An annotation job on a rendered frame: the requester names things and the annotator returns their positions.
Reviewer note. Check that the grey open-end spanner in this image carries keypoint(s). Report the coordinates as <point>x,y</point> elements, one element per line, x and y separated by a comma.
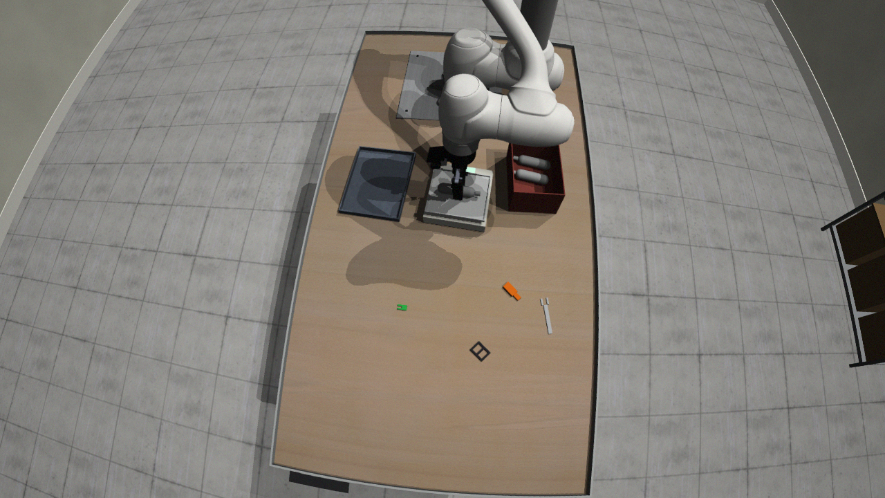
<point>547,315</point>

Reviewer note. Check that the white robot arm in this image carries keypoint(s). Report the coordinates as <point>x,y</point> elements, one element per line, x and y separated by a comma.
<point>529,114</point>

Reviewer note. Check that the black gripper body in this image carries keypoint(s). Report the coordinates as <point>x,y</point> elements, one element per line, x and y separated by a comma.
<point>460,161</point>

